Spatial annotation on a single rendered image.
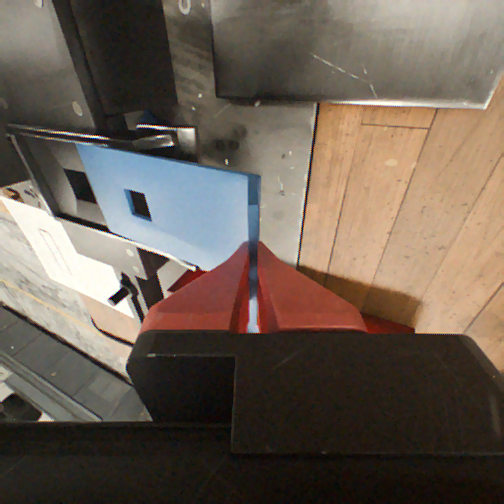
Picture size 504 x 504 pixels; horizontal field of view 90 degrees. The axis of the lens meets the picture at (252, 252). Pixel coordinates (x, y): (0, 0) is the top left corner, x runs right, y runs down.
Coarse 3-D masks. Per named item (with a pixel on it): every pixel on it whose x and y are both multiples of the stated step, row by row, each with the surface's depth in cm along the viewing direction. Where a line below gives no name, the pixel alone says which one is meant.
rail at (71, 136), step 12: (12, 132) 19; (24, 132) 19; (36, 132) 18; (48, 132) 17; (60, 132) 17; (72, 132) 17; (108, 132) 17; (120, 132) 17; (132, 132) 17; (96, 144) 16; (108, 144) 16; (120, 144) 15; (132, 144) 15
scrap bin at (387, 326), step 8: (192, 272) 31; (200, 272) 31; (184, 280) 30; (192, 280) 30; (168, 288) 29; (176, 288) 29; (248, 312) 26; (360, 312) 26; (248, 320) 25; (368, 320) 25; (376, 320) 25; (384, 320) 25; (368, 328) 24; (376, 328) 24; (384, 328) 24; (392, 328) 24; (400, 328) 24; (408, 328) 24
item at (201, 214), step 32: (96, 160) 17; (128, 160) 15; (160, 160) 14; (96, 192) 19; (128, 192) 17; (160, 192) 15; (192, 192) 14; (224, 192) 13; (256, 192) 10; (128, 224) 19; (160, 224) 17; (192, 224) 15; (224, 224) 14; (256, 224) 10; (192, 256) 17; (224, 256) 15; (256, 256) 11; (256, 288) 12; (256, 320) 13
